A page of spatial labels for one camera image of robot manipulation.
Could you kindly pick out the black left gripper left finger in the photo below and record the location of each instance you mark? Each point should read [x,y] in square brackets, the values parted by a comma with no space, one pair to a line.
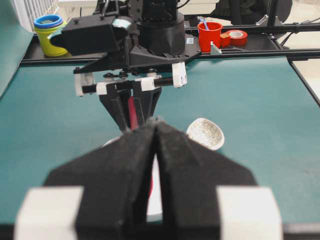
[98,196]

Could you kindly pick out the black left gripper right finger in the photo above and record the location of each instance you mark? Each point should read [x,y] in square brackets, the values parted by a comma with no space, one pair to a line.
[207,196]

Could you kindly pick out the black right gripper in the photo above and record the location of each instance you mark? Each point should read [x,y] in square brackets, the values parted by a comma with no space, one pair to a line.
[97,34]

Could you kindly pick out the red handled spoon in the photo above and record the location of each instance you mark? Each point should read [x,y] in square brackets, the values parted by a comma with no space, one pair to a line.
[136,120]

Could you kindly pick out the white speckled bowl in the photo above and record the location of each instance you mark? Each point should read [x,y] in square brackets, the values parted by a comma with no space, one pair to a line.
[206,133]

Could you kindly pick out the small red cylinder block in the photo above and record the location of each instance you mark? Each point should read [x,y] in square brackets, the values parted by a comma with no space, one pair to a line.
[225,40]

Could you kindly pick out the red plastic cup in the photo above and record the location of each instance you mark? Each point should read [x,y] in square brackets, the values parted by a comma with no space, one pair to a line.
[206,36]

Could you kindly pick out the yellow-green stacked cups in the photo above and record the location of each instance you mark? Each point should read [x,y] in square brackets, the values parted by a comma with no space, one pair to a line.
[44,26]

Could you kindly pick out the red tape roll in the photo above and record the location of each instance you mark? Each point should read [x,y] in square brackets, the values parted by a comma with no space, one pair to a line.
[237,37]

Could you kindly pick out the person in dark jacket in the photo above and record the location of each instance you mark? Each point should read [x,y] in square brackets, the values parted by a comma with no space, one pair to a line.
[240,12]

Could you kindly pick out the silver corner bracket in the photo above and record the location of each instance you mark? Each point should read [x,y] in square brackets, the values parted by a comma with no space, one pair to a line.
[214,50]

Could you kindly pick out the black aluminium frame rail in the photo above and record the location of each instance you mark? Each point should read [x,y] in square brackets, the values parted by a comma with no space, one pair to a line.
[258,45]

